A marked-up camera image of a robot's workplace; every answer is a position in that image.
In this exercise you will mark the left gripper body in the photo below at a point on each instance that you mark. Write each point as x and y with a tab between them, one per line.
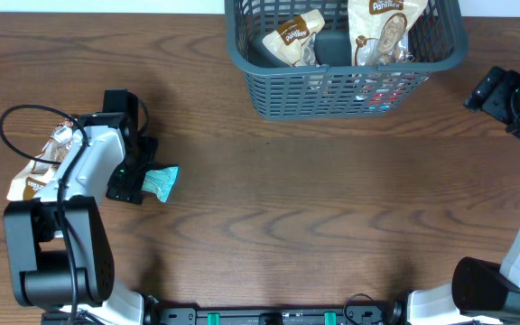
132	172

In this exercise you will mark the mint green snack packet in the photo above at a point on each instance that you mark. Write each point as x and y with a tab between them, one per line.
160	182

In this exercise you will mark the beige brown snack bag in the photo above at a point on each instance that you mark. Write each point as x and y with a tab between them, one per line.
36	175
378	30

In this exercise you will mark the blue multicolour snack pack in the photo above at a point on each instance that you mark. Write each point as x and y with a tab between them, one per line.
383	92

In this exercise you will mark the beige snack bag top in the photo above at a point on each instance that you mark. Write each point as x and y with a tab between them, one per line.
293	42

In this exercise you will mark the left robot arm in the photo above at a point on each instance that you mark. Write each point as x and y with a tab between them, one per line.
58	252

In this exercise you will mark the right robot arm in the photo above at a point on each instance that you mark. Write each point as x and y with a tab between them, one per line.
480	292

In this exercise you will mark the grey plastic basket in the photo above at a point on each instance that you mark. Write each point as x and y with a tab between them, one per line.
438	41

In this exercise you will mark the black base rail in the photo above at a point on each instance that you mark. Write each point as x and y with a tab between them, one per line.
353	314

